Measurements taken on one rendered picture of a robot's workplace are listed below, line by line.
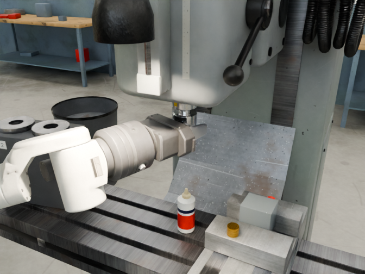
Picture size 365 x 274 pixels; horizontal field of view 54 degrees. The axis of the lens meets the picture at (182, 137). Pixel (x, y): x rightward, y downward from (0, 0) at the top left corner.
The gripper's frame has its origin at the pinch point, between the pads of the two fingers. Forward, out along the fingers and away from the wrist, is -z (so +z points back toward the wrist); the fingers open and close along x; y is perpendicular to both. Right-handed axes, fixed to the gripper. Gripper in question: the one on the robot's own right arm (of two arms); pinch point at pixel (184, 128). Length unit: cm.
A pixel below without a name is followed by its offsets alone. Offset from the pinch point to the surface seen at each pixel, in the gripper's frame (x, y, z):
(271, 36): -6.1, -16.5, -17.2
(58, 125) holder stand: 34.8, 7.1, 10.3
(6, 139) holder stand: 39.3, 9.2, 21.5
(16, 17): 550, 32, -164
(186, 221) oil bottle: 0.8, 23.3, -1.7
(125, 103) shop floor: 325, 122, -204
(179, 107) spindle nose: -0.9, -5.1, 2.3
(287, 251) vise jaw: -23.9, 15.8, -1.9
